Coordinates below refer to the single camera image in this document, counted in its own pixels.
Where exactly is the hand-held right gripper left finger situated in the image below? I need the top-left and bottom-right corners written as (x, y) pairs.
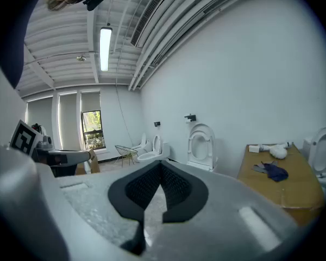
top-left (108, 160), bottom-right (163, 256)

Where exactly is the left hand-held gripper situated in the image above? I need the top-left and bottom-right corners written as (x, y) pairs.
top-left (9, 120), bottom-right (91, 178)

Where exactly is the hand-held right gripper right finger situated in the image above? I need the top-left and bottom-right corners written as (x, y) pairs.
top-left (160, 160), bottom-right (209, 223)

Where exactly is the white toilet seat ring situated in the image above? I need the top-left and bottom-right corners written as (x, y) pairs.
top-left (190, 130), bottom-right (211, 162)

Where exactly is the white toilet seat and lid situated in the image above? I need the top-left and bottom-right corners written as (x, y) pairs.
top-left (188, 122), bottom-right (216, 169)

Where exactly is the white toilet bowl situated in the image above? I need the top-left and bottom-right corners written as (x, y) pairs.
top-left (186, 156), bottom-right (218, 172)

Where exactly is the tall tank white toilet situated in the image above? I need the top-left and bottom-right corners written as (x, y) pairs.
top-left (137, 134), bottom-right (171, 163)

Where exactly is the small rounded white toilet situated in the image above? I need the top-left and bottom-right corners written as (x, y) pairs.
top-left (131, 133), bottom-right (148, 163)

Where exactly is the white toilet with grey trim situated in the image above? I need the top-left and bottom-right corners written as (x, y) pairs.
top-left (302, 126), bottom-right (326, 202)

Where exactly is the open small cardboard box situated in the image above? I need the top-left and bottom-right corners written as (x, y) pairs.
top-left (75, 148), bottom-right (101, 176)

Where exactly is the black framed window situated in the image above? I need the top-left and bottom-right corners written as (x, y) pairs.
top-left (81, 110), bottom-right (106, 150)

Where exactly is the person's black shirt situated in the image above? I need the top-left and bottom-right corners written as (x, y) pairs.
top-left (0, 0), bottom-right (48, 89)

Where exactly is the dark blue cloth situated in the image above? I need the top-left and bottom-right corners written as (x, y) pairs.
top-left (261, 161), bottom-right (289, 183)

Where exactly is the large cardboard box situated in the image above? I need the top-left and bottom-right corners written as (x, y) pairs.
top-left (236, 142), bottom-right (326, 226)

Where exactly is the long ceiling light fixture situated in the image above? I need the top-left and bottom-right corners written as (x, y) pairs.
top-left (99, 27), bottom-right (113, 72)

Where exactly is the white ceiling air vent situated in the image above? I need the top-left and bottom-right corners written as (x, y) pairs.
top-left (130, 0), bottom-right (175, 48)

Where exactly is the gold wire chair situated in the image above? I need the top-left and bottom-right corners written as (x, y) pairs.
top-left (114, 145), bottom-right (139, 168)

